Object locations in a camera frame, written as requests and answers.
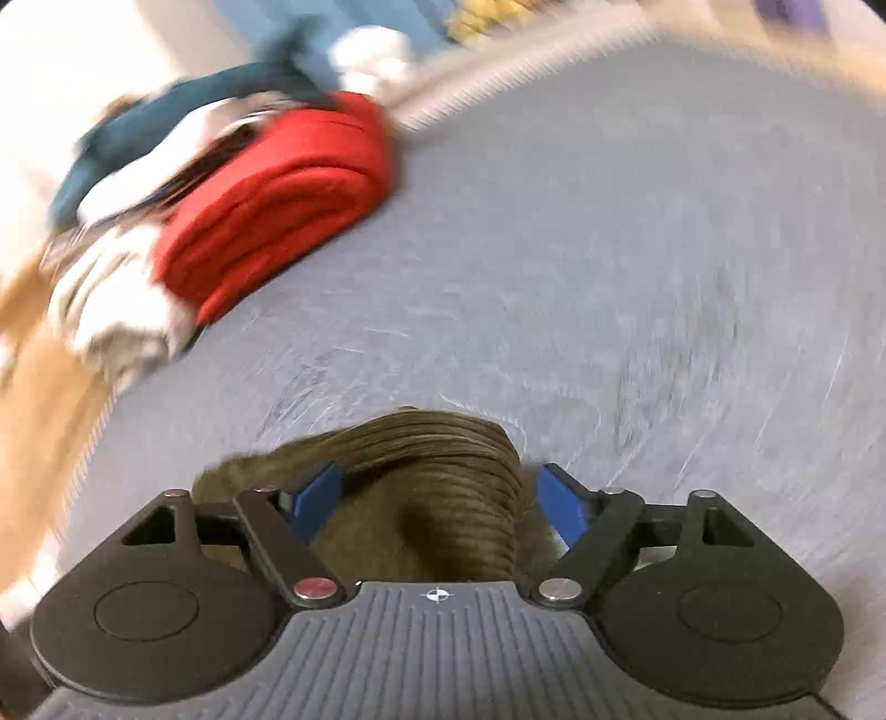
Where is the grey quilted mattress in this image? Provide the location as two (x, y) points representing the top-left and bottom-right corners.
(2, 30), (884, 718)

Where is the cream folded towel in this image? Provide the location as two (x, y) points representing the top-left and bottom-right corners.
(48, 222), (198, 392)

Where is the red folded blanket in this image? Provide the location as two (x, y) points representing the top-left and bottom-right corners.
(152, 91), (395, 324)

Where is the blue shark plush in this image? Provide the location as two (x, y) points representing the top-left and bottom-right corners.
(48, 15), (332, 233)

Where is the white plush toy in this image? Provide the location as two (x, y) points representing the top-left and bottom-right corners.
(327, 25), (413, 97)

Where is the blue curtain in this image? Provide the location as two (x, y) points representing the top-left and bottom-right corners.
(213, 0), (460, 60)

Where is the yellow bear plush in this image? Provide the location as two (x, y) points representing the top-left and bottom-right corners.
(445, 0), (547, 45)

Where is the purple yoga mat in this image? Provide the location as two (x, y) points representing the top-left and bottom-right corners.
(754, 0), (827, 33)

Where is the wooden bed frame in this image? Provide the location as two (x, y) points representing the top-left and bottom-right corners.
(2, 258), (110, 625)

